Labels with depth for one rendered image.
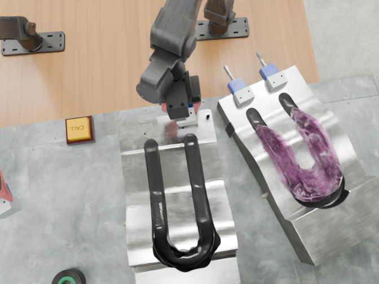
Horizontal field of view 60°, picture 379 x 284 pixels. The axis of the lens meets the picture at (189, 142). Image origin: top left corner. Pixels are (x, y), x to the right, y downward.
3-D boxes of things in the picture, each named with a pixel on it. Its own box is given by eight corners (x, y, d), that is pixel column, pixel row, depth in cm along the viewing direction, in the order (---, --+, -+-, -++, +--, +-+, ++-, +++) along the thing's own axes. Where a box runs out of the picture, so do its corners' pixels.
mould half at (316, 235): (216, 107, 101) (219, 92, 91) (289, 73, 104) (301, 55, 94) (300, 262, 90) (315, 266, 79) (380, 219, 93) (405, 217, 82)
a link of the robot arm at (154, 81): (168, 111, 69) (171, 74, 58) (131, 94, 70) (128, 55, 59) (191, 72, 74) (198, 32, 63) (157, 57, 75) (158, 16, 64)
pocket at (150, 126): (139, 123, 94) (137, 119, 91) (158, 120, 94) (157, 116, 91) (141, 138, 93) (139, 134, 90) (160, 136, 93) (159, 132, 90)
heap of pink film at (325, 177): (247, 129, 93) (252, 120, 86) (302, 103, 95) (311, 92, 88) (294, 213, 87) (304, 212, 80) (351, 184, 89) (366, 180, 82)
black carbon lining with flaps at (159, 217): (142, 142, 91) (137, 132, 82) (199, 133, 92) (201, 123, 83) (158, 275, 82) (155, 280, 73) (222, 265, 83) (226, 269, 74)
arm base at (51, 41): (54, 38, 99) (55, 17, 100) (-13, 43, 98) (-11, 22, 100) (65, 51, 106) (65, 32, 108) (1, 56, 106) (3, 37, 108)
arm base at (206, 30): (254, 22, 100) (251, 2, 102) (188, 27, 100) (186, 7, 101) (249, 37, 108) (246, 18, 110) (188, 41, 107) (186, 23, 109)
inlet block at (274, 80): (247, 60, 102) (251, 50, 97) (261, 53, 103) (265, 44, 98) (268, 95, 99) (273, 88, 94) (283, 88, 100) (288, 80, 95)
